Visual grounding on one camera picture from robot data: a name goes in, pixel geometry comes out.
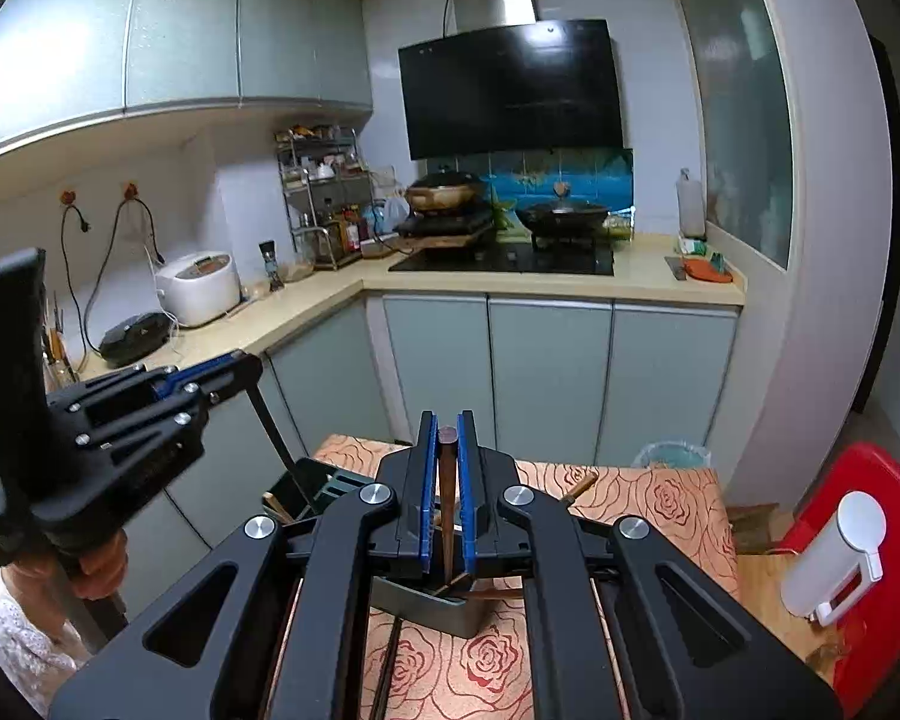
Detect dark wood chopstick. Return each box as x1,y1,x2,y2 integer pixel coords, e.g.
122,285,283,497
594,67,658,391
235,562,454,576
370,616,403,720
437,426,458,583
247,383,294,472

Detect light bamboo chopstick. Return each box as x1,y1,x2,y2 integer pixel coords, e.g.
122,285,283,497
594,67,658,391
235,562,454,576
560,472,600,507
261,491,295,525

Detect person's left hand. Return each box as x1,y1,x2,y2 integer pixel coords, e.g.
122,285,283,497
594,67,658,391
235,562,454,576
1,530,128,616

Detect white rice cooker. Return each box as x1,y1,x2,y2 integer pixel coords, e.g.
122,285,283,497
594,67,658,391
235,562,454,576
154,250,242,328

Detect black countertop appliance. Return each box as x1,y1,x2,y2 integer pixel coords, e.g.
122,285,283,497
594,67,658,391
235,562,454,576
98,312,172,367

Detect utensil jar on counter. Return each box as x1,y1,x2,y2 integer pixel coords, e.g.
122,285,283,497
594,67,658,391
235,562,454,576
43,293,77,388

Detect rose pattern tablecloth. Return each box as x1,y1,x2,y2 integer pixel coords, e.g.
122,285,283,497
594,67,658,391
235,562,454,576
269,413,766,718

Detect white electric kettle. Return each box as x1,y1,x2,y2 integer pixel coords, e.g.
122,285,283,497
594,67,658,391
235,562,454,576
781,491,886,628

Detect red plastic stool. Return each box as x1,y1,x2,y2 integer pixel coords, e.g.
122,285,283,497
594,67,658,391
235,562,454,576
781,442,900,717

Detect trash bin with bag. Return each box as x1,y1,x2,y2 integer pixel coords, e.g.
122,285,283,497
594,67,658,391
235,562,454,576
631,440,712,470

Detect metal spice rack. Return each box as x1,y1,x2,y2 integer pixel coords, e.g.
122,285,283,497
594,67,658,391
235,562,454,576
272,125,372,270

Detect dark green utensil holder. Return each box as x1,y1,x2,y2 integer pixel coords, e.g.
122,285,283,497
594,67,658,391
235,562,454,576
268,447,493,639

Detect brown pot with lid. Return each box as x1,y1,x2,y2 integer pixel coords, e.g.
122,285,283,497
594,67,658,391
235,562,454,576
404,169,484,213

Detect black induction cooktop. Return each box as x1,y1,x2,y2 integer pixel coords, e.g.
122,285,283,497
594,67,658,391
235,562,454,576
391,239,614,277

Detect black wok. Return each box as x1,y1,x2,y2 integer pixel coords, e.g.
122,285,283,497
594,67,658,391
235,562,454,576
515,200,610,241

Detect black range hood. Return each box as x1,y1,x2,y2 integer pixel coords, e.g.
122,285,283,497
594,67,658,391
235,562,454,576
398,20,624,160

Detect white plastic bottle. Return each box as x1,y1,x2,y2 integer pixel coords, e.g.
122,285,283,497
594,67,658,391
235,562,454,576
676,167,707,239

